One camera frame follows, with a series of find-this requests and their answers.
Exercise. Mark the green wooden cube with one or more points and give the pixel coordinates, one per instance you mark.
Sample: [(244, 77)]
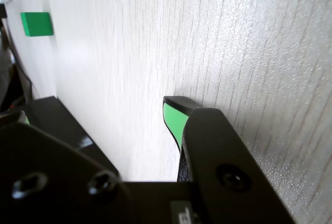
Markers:
[(37, 24)]

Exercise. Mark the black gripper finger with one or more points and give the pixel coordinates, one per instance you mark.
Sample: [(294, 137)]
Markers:
[(207, 141), (39, 156)]

